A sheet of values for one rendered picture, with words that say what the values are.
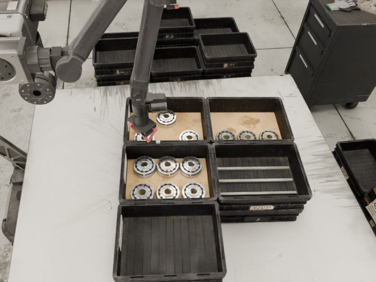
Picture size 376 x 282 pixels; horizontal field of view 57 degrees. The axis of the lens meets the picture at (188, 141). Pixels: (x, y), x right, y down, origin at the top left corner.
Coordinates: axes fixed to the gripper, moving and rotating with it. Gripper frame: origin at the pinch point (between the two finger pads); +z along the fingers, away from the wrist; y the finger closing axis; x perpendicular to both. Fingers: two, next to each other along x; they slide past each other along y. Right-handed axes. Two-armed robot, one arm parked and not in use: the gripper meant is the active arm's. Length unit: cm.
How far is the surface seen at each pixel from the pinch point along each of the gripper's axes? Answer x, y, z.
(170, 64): -99, 86, 69
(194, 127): -34.1, 1.6, 24.2
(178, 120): -31.9, 11.1, 24.0
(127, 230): 26.3, -16.9, 23.0
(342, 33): -171, -11, 28
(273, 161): -46, -39, 25
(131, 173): 7.3, 3.0, 23.0
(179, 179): -6.3, -14.6, 23.8
